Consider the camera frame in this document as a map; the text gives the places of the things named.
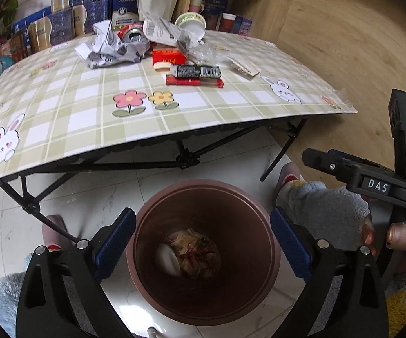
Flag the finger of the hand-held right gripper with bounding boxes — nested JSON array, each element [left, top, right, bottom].
[[302, 148, 358, 184], [328, 150, 394, 177]]

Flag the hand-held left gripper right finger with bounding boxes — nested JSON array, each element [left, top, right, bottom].
[[270, 207, 390, 338]]

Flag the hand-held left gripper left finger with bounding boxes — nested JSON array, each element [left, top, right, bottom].
[[16, 207, 137, 338]]

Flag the brown plastic trash bin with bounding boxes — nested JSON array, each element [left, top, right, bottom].
[[126, 179, 282, 326]]

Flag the clear plastic wrapper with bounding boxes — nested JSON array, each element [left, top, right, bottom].
[[177, 30, 225, 67]]

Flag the white paper bowl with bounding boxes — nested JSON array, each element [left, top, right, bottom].
[[175, 12, 207, 41]]

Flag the person's right pink slipper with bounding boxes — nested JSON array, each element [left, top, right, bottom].
[[278, 162, 301, 192]]

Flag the person's pink slipper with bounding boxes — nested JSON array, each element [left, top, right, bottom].
[[278, 162, 301, 192], [42, 214, 79, 252]]

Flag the person's right leg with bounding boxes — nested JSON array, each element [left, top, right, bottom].
[[276, 179, 371, 252]]

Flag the person's leg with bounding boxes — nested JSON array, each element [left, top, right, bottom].
[[0, 250, 49, 338], [276, 179, 371, 252]]

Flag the white round object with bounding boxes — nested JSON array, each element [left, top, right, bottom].
[[155, 242, 182, 277]]

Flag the person's left pink slipper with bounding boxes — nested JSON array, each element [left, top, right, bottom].
[[42, 214, 79, 252]]

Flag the orange peel scraps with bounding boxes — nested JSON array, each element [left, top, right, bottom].
[[168, 228, 222, 279]]

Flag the person's left leg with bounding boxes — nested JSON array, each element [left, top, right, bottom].
[[0, 250, 49, 338]]

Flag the paper toothpick packet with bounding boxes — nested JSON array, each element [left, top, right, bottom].
[[227, 54, 262, 77]]

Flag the folding table with checkered cloth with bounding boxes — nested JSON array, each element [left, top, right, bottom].
[[0, 28, 358, 188]]

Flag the long red packet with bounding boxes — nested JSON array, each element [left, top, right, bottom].
[[166, 75, 225, 88]]

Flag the black printed tube packet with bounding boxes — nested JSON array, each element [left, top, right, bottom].
[[169, 64, 222, 79]]

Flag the small purple blue box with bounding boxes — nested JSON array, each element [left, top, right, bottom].
[[235, 16, 253, 36]]

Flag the red cup white lid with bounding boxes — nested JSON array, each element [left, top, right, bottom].
[[220, 12, 238, 33]]

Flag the wooden shelf unit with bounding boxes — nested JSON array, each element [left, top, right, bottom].
[[175, 0, 298, 43]]

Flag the red gold printed box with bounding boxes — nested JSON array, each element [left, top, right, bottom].
[[153, 49, 189, 67]]

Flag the crumpled newspaper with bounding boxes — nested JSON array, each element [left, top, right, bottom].
[[75, 20, 151, 69]]

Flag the dark blue shelf box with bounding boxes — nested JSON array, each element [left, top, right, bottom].
[[203, 0, 229, 30]]

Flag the crushed red can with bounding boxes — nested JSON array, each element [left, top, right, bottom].
[[119, 23, 146, 45]]

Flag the clear plastic bag with label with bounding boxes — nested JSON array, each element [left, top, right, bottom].
[[142, 12, 186, 48]]

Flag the blue white emblem box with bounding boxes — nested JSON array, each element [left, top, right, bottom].
[[111, 0, 144, 25]]

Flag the flat blue box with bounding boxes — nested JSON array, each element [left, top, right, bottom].
[[11, 9, 50, 32]]

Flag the black folding table frame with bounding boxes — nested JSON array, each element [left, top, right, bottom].
[[0, 118, 307, 243]]

